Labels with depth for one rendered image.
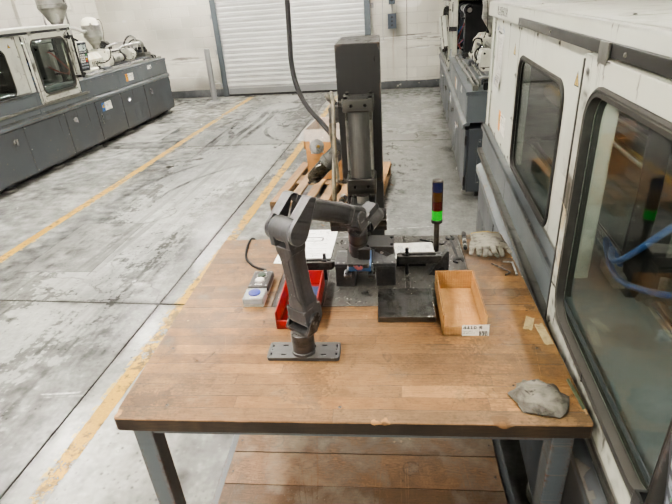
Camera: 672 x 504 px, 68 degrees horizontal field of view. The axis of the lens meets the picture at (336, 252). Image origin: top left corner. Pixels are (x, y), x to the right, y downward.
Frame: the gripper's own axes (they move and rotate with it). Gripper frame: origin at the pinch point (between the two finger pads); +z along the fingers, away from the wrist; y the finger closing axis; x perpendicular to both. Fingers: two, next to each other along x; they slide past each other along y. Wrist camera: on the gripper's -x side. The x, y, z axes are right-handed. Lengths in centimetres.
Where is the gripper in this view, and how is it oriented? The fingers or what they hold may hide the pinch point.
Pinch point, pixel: (359, 267)
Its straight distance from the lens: 157.5
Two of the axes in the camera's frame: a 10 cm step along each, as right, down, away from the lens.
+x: -10.0, -0.1, 0.9
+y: 0.6, -8.1, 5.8
